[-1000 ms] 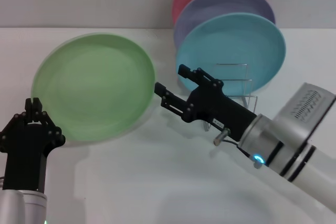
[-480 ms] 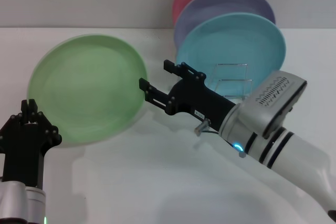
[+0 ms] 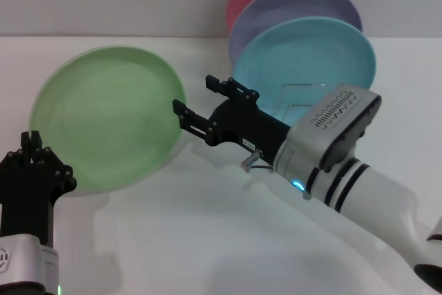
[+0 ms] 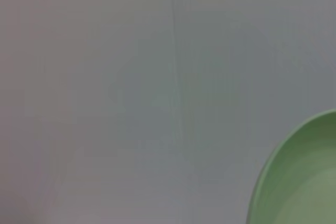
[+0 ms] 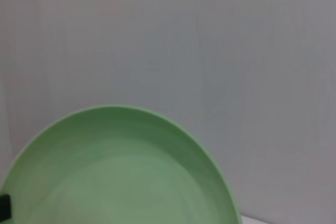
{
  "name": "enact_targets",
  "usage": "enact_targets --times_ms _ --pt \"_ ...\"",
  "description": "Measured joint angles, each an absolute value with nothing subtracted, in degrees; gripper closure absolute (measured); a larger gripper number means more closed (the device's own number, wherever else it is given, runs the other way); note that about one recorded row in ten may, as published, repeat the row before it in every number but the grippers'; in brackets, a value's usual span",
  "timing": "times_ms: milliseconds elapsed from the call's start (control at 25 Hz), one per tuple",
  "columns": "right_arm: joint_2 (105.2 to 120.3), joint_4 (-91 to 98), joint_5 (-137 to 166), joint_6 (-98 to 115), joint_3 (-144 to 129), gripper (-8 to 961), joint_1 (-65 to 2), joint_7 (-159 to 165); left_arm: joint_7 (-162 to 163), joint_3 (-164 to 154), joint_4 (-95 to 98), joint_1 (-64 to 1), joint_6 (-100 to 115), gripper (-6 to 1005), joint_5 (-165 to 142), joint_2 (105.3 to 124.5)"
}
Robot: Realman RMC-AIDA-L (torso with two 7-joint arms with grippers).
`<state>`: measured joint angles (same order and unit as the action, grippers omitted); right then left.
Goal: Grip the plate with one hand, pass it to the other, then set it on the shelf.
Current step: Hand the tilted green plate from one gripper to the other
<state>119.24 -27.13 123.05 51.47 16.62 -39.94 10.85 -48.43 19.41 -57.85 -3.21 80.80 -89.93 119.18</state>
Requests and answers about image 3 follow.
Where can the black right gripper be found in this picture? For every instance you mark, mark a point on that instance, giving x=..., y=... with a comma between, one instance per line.
x=245, y=125

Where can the light blue round plate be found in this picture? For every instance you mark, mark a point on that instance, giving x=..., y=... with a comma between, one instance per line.
x=293, y=53

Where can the green round plate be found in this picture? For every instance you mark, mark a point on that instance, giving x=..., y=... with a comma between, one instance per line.
x=110, y=115

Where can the purple round plate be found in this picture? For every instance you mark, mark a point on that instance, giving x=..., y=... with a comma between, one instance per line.
x=297, y=5

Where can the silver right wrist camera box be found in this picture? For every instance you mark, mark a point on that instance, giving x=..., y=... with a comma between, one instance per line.
x=331, y=112

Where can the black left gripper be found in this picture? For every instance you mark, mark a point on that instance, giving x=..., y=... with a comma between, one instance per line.
x=27, y=198

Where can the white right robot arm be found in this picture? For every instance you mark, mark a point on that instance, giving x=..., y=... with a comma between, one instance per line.
x=373, y=195

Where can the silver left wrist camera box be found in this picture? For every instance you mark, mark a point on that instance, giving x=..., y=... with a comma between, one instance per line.
x=17, y=257

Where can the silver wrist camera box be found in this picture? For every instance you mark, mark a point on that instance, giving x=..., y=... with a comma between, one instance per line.
x=331, y=112
x=17, y=257

